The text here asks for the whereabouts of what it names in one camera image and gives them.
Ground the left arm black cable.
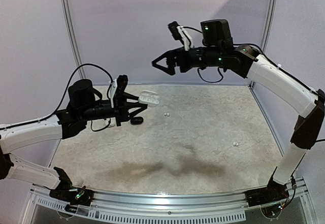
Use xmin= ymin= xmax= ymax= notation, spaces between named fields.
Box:
xmin=0 ymin=63 xmax=120 ymax=132

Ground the white slotted cable duct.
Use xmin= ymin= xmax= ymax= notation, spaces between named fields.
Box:
xmin=30 ymin=197 xmax=246 ymax=223

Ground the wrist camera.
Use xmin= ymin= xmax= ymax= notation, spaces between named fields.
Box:
xmin=108 ymin=75 xmax=128 ymax=108
xmin=168 ymin=21 xmax=194 ymax=51

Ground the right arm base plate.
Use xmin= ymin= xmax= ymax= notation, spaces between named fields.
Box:
xmin=244 ymin=187 xmax=289 ymax=207

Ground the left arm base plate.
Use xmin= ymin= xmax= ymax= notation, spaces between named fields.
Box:
xmin=49 ymin=185 xmax=94 ymax=206

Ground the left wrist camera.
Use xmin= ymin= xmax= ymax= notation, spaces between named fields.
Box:
xmin=108 ymin=75 xmax=128 ymax=108

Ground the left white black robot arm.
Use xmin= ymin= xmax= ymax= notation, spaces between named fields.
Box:
xmin=1 ymin=75 xmax=148 ymax=201

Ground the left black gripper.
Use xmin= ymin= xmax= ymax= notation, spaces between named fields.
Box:
xmin=80 ymin=92 xmax=147 ymax=126

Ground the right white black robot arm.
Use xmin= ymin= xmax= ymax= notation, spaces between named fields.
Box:
xmin=152 ymin=19 xmax=324 ymax=202

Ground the black oval charging case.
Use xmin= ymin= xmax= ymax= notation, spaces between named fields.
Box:
xmin=130 ymin=116 xmax=144 ymax=125

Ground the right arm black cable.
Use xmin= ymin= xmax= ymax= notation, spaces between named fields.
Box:
xmin=182 ymin=25 xmax=325 ymax=142

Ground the aluminium frame post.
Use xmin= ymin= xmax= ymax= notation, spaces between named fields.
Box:
xmin=261 ymin=0 xmax=277 ymax=51
xmin=61 ymin=0 xmax=83 ymax=67

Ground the aluminium front rail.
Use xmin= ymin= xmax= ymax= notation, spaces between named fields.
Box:
xmin=31 ymin=178 xmax=313 ymax=215

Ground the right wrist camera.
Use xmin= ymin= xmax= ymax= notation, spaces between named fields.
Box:
xmin=168 ymin=21 xmax=194 ymax=51

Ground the white oval case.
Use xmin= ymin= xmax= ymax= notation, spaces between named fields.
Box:
xmin=138 ymin=90 xmax=160 ymax=107

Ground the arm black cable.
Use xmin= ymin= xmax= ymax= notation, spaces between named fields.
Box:
xmin=0 ymin=63 xmax=120 ymax=132
xmin=182 ymin=25 xmax=325 ymax=142

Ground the left aluminium frame post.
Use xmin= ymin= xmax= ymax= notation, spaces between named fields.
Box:
xmin=61 ymin=0 xmax=83 ymax=67

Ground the small white case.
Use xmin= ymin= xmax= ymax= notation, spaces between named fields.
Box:
xmin=106 ymin=120 xmax=116 ymax=128

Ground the right aluminium frame post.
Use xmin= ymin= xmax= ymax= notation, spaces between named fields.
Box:
xmin=261 ymin=0 xmax=277 ymax=51

